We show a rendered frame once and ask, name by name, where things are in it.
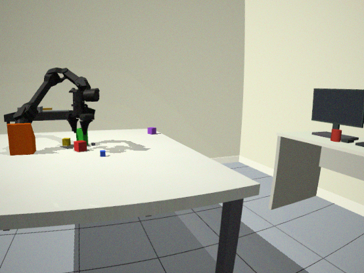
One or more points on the yellow block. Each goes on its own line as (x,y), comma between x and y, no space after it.
(66,141)

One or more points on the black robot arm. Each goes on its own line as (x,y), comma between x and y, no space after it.
(28,111)

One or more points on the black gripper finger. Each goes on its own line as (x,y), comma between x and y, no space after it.
(85,125)
(73,123)

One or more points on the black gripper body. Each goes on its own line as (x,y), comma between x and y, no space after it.
(79,112)

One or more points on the purple block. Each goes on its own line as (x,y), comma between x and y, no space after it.
(151,130)

